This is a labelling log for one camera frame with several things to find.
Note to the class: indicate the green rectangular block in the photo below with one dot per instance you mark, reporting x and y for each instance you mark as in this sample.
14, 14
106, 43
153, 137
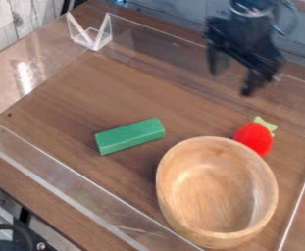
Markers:
129, 135

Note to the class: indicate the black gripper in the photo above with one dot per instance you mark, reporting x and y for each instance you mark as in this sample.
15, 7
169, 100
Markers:
244, 38

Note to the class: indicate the clear acrylic corner bracket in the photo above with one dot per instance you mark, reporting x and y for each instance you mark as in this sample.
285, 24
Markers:
93, 38

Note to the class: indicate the clear acrylic front wall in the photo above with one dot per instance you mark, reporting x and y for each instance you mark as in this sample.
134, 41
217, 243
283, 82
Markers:
115, 200

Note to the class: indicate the red toy strawberry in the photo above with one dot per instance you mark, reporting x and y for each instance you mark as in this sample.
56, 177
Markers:
257, 136

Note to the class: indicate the clear acrylic back wall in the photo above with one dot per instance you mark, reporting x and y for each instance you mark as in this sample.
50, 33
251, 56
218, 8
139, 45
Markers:
178, 60

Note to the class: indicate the clear acrylic wall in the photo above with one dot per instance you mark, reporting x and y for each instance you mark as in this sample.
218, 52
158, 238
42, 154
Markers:
115, 200
178, 60

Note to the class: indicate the black clamp under table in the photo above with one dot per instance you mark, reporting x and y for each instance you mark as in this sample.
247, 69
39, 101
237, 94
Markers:
19, 238

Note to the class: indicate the wooden bowl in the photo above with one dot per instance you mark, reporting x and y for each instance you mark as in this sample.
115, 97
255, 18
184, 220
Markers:
216, 191

